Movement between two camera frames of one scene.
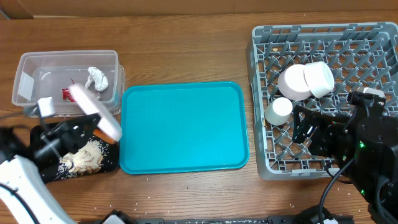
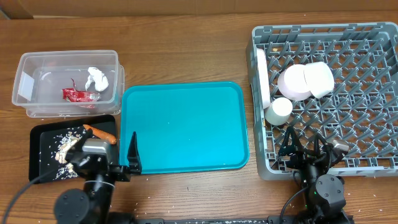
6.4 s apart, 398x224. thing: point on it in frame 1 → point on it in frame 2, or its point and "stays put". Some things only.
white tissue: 100,79 stays put
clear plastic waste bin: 48,74 stays put
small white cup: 278,112 stays put
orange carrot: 101,134 stays put
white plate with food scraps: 91,106 → 264,81
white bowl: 319,78 stays put
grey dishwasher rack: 360,55 stays put
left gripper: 64,134 → 122,173
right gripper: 309,121 → 295,146
